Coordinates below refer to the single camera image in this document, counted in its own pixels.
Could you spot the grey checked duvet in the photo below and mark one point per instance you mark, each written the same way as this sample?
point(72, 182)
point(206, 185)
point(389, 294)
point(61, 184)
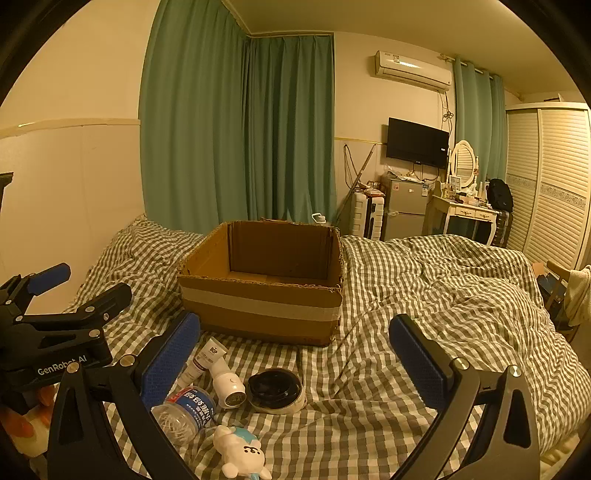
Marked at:
point(392, 286)

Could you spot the clear plastic bottle blue label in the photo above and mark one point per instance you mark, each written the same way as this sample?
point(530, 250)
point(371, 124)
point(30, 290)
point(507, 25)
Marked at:
point(187, 413)

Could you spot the long broom stick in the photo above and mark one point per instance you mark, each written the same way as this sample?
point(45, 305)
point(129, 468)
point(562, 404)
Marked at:
point(358, 180)

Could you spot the white ribbed suitcase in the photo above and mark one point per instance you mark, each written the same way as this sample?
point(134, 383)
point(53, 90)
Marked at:
point(367, 214)

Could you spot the white air conditioner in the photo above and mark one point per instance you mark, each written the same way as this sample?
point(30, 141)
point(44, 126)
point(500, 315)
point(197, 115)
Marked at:
point(411, 69)

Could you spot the person's left hand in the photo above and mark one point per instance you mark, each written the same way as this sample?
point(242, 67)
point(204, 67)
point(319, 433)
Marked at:
point(18, 427)

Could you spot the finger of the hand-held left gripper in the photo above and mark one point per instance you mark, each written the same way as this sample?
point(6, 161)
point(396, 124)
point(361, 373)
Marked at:
point(111, 297)
point(46, 279)

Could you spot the white oval mirror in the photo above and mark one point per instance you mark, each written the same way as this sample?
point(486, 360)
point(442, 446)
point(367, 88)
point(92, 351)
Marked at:
point(463, 162)

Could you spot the narrow green curtain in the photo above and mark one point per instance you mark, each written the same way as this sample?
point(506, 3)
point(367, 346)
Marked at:
point(475, 115)

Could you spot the white bottle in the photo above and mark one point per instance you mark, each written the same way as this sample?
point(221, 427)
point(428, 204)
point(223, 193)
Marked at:
point(318, 217)

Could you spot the white handheld device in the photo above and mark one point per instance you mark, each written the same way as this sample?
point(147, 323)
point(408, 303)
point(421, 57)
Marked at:
point(228, 385)

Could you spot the small photo frame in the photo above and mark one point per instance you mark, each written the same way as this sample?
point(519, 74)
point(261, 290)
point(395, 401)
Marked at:
point(455, 182)

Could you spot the dark suitcase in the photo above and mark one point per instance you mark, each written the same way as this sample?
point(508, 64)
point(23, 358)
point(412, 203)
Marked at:
point(502, 228)

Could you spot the black backpack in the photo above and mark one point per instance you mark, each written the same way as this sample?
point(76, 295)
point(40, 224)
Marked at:
point(501, 196)

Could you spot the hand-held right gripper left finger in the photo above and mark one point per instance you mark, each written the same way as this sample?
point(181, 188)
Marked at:
point(171, 360)

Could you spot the white towel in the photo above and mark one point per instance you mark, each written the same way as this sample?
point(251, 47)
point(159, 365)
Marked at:
point(579, 295)

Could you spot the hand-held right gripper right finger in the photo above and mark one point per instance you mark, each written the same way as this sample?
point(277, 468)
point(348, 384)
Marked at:
point(418, 360)

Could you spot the white louvred wardrobe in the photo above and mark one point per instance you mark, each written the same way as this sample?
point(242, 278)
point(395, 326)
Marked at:
point(549, 184)

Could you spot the white and blue plush toy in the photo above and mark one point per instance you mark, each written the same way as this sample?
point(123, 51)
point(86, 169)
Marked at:
point(238, 450)

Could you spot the black and white round container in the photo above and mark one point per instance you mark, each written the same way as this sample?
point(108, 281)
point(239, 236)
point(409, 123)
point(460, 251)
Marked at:
point(274, 392)

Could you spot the wide green curtain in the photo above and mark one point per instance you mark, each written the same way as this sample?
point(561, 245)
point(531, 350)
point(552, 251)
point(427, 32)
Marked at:
point(240, 129)

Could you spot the white cream tube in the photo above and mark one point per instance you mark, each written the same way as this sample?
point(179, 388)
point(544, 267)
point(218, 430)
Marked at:
point(203, 362)

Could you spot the white dressing table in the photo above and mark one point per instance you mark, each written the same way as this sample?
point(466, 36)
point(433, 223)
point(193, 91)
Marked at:
point(466, 212)

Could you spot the black wall television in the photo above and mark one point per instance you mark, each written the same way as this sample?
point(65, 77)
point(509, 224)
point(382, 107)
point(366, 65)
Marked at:
point(418, 142)

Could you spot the wooden chair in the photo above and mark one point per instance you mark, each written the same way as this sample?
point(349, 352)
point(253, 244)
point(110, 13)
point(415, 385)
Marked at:
point(554, 286)

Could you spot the brown cardboard box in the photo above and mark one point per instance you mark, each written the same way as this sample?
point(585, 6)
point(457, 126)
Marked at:
point(258, 307)

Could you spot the silver small fridge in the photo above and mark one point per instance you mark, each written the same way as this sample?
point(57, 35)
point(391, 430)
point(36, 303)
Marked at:
point(404, 207)

